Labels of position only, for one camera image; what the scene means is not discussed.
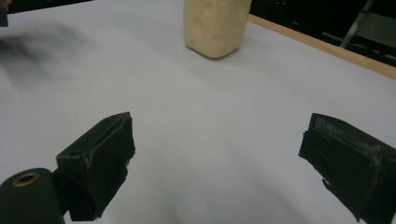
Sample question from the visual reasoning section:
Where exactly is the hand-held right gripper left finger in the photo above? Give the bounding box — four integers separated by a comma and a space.
55, 111, 136, 222

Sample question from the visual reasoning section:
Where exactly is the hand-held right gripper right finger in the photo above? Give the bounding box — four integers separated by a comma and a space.
298, 112, 396, 224

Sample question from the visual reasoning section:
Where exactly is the cream dimpled square cup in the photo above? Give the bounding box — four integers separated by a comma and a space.
183, 0, 253, 60

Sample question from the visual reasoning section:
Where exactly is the grey flat panel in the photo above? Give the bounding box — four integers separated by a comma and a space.
354, 12, 396, 49

